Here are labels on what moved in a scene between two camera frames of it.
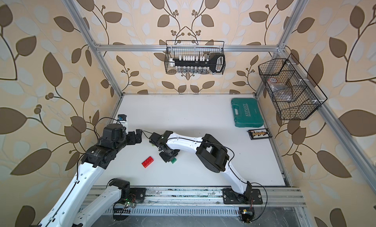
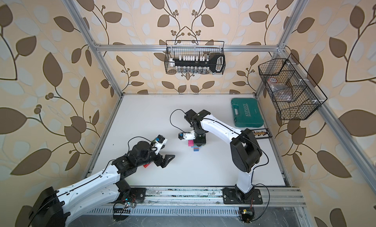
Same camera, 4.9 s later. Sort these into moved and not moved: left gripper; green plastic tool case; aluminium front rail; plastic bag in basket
Moved: left gripper
Not moved: green plastic tool case; aluminium front rail; plastic bag in basket
